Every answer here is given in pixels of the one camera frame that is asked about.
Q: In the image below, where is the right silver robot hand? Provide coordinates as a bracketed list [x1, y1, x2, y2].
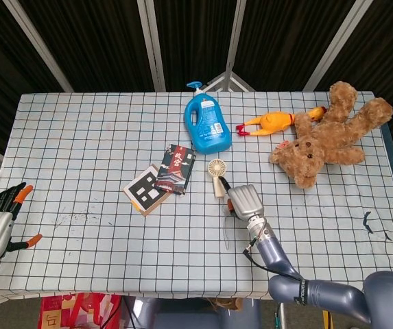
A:
[218, 176, 265, 222]

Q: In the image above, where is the cream handheld fan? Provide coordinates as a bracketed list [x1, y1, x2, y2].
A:
[207, 158, 233, 199]

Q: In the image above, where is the dark red book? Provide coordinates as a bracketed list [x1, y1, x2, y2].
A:
[154, 143, 198, 196]

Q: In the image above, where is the blue detergent bottle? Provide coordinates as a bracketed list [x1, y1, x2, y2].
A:
[184, 81, 233, 155]

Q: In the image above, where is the yellow rubber chicken toy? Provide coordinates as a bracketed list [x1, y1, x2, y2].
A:
[235, 106, 326, 137]

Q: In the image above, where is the black white marker card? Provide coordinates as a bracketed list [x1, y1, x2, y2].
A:
[123, 163, 171, 217]

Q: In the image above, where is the brown teddy bear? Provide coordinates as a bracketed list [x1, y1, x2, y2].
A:
[269, 81, 393, 189]

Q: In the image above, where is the white black checked tablecloth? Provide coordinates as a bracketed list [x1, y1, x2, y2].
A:
[0, 90, 393, 302]

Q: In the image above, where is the red patterned bag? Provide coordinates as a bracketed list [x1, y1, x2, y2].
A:
[38, 291, 123, 329]

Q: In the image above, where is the grey robot torso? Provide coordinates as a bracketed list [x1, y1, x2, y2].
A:
[123, 296, 262, 329]

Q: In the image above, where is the dark pleated curtain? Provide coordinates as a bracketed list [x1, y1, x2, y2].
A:
[0, 0, 393, 165]

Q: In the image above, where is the grey fan wrist strap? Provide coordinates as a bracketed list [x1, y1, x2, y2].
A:
[221, 202, 233, 251]

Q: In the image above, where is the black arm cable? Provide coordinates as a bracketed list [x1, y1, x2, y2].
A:
[243, 239, 303, 282]

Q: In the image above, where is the white metal frame post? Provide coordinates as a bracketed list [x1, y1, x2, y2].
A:
[2, 0, 75, 93]
[136, 0, 167, 92]
[302, 0, 375, 92]
[223, 0, 248, 92]

